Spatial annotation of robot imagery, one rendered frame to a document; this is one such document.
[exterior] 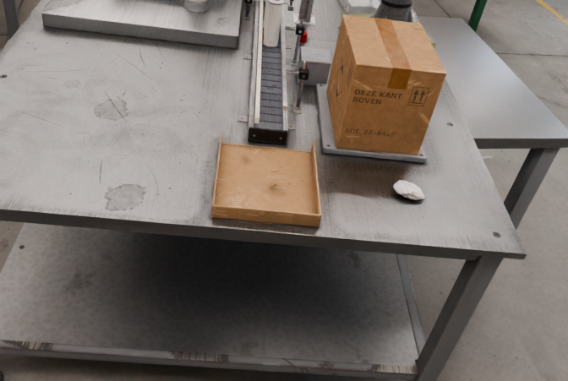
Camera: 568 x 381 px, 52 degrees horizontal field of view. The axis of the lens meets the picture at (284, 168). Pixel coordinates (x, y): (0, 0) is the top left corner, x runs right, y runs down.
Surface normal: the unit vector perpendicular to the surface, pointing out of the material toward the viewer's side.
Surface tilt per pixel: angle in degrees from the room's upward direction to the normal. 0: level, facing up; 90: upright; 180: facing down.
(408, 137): 90
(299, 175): 0
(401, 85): 90
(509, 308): 0
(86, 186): 0
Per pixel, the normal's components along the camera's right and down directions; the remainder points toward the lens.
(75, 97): 0.14, -0.77
